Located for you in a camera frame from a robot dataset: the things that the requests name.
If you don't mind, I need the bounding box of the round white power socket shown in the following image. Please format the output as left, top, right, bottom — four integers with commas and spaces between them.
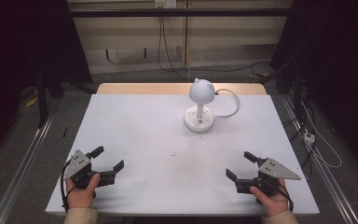
183, 105, 215, 133

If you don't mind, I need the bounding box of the yellow floor tape piece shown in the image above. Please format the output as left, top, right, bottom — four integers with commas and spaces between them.
25, 95, 40, 108

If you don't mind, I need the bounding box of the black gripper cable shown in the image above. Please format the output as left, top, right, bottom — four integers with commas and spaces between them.
278, 178, 295, 213
60, 158, 76, 214

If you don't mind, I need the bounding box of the black hanging wall cable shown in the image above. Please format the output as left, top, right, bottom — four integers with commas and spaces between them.
157, 15, 191, 82

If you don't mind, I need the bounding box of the white socket cable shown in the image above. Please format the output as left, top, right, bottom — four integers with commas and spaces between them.
213, 88, 241, 122

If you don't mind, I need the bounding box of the black curtain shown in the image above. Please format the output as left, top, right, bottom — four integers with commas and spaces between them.
269, 0, 358, 180
0, 0, 93, 169

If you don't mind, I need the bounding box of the black horizontal bar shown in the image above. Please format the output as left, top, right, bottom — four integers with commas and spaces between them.
69, 7, 294, 18

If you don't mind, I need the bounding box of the person's left hand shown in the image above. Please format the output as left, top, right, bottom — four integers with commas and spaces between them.
65, 173, 102, 210

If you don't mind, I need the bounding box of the white wall socket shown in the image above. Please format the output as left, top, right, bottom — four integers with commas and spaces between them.
154, 0, 178, 9

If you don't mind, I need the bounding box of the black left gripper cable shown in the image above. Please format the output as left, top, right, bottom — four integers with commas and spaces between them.
60, 158, 76, 214

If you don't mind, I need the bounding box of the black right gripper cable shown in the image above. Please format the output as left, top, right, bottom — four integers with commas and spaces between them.
278, 178, 295, 213

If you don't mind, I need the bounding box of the person's right hand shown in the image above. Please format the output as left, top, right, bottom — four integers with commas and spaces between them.
249, 178, 290, 217

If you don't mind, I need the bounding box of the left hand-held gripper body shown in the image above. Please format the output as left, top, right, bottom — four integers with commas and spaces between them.
62, 148, 117, 190

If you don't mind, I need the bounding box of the white cat-ear lamp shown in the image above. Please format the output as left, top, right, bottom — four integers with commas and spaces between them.
188, 77, 216, 121

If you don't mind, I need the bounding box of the thin white floor cable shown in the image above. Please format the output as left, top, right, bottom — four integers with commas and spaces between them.
300, 100, 343, 170

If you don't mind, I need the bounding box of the wooden table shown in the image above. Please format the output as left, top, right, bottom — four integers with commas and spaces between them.
45, 82, 321, 217

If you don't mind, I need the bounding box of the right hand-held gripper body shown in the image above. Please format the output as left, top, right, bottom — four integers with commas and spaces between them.
235, 157, 302, 198

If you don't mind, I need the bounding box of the black metal stand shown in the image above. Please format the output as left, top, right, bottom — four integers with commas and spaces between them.
34, 69, 98, 129

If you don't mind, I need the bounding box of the aluminium floor rail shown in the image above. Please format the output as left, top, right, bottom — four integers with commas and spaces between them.
0, 114, 56, 224
280, 95, 358, 224

